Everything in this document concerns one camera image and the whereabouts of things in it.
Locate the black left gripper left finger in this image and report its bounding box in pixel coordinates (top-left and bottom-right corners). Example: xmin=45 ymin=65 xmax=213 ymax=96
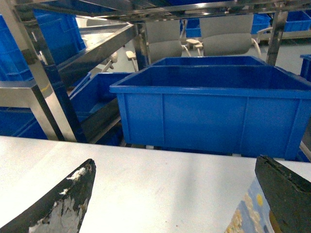
xmin=0 ymin=159 xmax=96 ymax=233

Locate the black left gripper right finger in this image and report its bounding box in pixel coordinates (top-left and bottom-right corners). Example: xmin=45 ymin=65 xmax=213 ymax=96
xmin=255 ymin=156 xmax=311 ymax=233

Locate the large blue bin front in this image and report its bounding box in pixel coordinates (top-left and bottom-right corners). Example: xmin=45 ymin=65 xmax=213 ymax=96
xmin=110 ymin=66 xmax=311 ymax=160

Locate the blue bin lower left shelf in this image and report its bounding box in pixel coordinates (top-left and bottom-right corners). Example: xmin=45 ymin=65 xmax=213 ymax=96
xmin=69 ymin=72 xmax=129 ymax=121

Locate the blue bin shelf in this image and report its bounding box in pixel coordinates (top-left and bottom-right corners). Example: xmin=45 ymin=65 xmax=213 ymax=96
xmin=300 ymin=54 xmax=311 ymax=82
xmin=69 ymin=72 xmax=129 ymax=121

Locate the blue bin right shelf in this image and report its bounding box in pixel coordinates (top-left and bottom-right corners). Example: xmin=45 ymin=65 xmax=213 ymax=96
xmin=300 ymin=54 xmax=311 ymax=82

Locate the blue bin behind front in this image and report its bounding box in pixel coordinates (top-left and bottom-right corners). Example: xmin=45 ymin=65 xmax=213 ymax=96
xmin=149 ymin=56 xmax=268 ymax=67

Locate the grey office chair right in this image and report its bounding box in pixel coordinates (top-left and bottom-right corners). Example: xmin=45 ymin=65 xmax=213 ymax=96
xmin=186 ymin=14 xmax=274 ymax=58

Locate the grey office chair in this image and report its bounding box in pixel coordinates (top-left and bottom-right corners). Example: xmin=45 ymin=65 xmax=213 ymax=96
xmin=126 ymin=20 xmax=185 ymax=72
xmin=186 ymin=14 xmax=274 ymax=58

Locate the grey office chair left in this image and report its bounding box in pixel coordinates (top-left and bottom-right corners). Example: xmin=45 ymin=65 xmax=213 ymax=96
xmin=126 ymin=20 xmax=185 ymax=72

